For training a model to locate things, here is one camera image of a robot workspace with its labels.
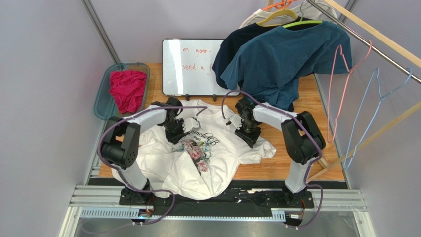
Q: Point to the wooden rack frame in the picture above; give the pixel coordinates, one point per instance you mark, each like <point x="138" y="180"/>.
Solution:
<point x="393" y="123"/>

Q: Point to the white whiteboard with red writing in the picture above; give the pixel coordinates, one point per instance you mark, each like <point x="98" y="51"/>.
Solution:
<point x="187" y="67"/>

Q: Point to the metal clothes rail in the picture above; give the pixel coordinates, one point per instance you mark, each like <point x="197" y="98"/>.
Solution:
<point x="374" y="32"/>

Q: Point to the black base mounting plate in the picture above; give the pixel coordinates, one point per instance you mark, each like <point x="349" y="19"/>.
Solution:
<point x="242" y="198"/>

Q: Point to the beige hanging t-shirt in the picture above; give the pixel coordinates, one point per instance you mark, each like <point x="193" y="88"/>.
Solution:
<point x="305" y="10"/>

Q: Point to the yellow plastic hanger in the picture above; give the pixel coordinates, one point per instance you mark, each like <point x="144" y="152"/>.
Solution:
<point x="278" y="13"/>

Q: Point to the aluminium rail frame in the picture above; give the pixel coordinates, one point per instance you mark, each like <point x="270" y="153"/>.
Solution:
<point x="100" y="199"/>

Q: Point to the teal blue hanging t-shirt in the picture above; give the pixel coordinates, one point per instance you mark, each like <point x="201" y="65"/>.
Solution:
<point x="269" y="66"/>

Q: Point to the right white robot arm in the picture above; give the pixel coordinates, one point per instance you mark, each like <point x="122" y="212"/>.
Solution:
<point x="302" y="137"/>

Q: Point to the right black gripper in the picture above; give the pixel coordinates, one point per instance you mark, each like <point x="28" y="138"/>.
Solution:
<point x="249" y="137"/>

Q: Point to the magenta crumpled cloth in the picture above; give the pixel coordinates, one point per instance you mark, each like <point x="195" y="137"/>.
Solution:
<point x="127" y="89"/>

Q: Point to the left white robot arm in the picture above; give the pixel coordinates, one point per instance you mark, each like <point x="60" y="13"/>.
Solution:
<point x="118" y="145"/>

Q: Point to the navy hanging t-shirt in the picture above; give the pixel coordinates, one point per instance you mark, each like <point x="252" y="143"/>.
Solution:
<point x="230" y="46"/>

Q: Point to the green plastic hanger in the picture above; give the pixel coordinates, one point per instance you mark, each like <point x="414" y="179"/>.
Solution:
<point x="301" y="23"/>

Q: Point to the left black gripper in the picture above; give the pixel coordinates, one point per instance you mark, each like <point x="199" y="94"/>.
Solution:
<point x="174" y="139"/>

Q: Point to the white floral print t-shirt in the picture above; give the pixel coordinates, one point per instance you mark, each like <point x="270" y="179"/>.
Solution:
<point x="203" y="163"/>

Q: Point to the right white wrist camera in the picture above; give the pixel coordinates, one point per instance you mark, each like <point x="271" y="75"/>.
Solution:
<point x="234" y="120"/>

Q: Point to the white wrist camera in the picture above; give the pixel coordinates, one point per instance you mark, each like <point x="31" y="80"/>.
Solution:
<point x="190" y="124"/>
<point x="234" y="120"/>

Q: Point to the orange plastic hanger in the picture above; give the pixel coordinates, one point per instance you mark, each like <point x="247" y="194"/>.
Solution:
<point x="277" y="5"/>

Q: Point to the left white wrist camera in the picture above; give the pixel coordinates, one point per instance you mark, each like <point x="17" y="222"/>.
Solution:
<point x="190" y="124"/>

